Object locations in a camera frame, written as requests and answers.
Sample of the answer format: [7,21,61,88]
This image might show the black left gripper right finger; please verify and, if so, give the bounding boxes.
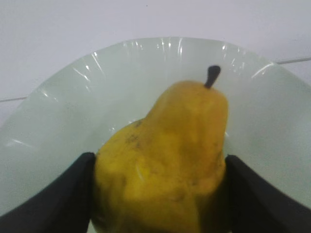
[225,155,311,233]

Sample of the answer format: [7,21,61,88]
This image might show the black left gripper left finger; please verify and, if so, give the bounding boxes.
[0,152,95,233]

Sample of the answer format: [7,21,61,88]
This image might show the yellow pear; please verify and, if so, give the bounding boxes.
[91,65,230,233]

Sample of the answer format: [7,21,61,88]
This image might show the green glass wavy plate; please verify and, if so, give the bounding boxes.
[0,37,311,214]

